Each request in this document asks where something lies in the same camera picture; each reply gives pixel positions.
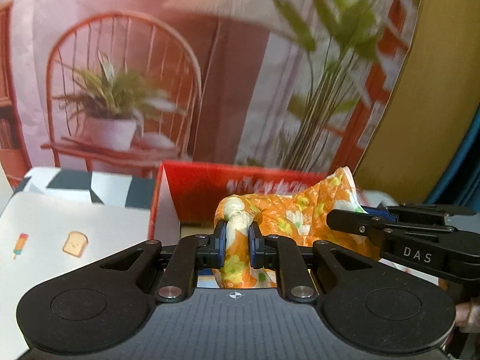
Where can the patterned tablecloth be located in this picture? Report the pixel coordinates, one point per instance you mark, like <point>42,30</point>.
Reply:
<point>58,220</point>

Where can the orange floral cloth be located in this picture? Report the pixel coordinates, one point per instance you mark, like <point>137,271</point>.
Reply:
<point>301,217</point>

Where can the wooden wall panel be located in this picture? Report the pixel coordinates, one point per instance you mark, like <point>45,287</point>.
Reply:
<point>432,107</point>

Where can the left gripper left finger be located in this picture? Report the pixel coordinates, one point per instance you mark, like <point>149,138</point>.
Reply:
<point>184,261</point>

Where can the red strawberry cardboard box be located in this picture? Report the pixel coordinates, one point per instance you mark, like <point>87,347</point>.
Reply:
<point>191,192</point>

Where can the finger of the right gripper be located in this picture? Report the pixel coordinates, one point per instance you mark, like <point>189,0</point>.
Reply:
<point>371,225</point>
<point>380,212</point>

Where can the person right hand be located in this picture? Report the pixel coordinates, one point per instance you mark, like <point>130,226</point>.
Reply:
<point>467,305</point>

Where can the printed room backdrop cloth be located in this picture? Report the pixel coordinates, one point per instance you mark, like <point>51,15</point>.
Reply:
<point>298,84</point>

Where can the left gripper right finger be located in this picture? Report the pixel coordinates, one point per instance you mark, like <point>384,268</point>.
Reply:
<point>282,255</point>

